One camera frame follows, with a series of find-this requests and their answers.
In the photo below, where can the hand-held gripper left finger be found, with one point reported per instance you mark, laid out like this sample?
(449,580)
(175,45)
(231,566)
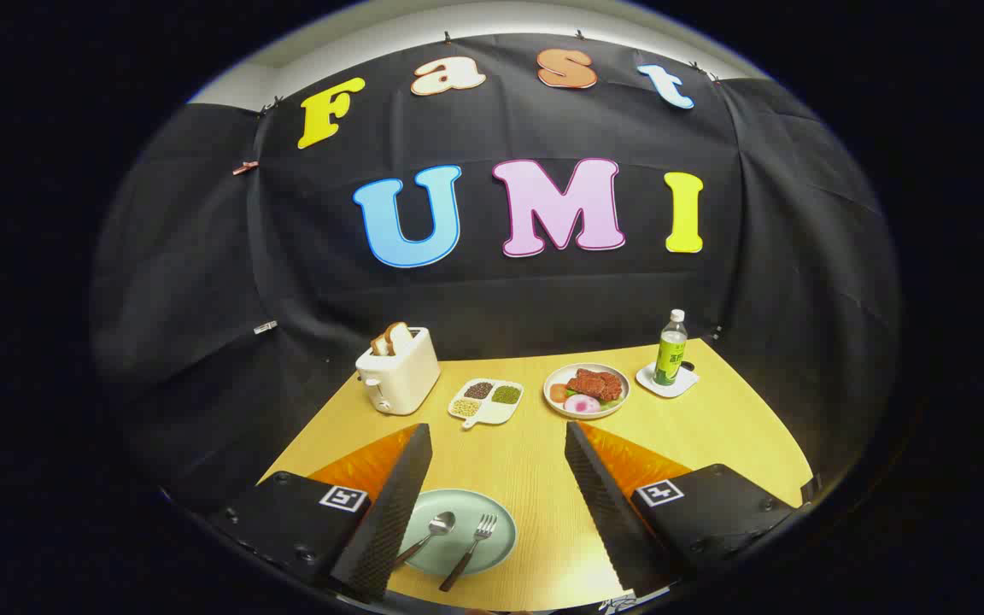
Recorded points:
(389,521)

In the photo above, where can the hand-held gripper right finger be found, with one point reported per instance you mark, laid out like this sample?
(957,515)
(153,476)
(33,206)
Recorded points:
(607,512)

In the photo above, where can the metal spoon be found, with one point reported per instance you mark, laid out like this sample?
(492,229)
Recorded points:
(441,523)

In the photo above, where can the metal fork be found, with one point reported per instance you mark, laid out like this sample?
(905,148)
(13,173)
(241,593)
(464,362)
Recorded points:
(466,555)

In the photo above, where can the white round food plate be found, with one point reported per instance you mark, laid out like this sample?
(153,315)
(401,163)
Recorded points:
(616,410)

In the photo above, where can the pink ham slice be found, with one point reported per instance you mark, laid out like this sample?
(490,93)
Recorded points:
(582,404)

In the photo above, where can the pale green plate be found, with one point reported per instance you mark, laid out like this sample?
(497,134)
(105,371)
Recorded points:
(500,551)

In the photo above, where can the brown meat pieces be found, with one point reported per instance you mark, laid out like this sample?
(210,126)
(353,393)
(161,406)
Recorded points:
(596,384)

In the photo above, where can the orange tomato slice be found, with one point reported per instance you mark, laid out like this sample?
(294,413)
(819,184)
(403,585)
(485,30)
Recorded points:
(558,392)

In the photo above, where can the pile of yellow beans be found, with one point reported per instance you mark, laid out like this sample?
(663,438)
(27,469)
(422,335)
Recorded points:
(465,407)

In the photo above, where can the white square coaster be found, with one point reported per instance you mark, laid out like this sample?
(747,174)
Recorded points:
(646,379)

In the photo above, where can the white toaster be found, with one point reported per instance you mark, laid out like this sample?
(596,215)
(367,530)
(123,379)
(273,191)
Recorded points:
(402,376)

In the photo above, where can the white divided tray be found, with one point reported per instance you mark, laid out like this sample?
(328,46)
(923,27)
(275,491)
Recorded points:
(492,412)

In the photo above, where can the pile of green beans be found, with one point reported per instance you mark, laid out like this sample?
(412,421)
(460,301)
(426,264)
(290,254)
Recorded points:
(506,395)

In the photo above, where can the pile of dark beans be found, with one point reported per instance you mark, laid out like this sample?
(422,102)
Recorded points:
(478,390)

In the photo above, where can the green drink bottle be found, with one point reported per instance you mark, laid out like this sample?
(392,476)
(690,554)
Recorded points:
(670,354)

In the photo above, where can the toast bread slice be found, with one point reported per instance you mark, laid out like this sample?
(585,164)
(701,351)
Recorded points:
(399,336)
(381,342)

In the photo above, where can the black backdrop cloth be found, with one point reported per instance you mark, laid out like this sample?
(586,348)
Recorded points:
(543,299)

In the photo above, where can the silver clip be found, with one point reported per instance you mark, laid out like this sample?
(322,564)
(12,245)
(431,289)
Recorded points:
(266,326)

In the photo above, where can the brown clip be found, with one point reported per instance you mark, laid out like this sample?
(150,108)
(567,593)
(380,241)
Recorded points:
(245,167)

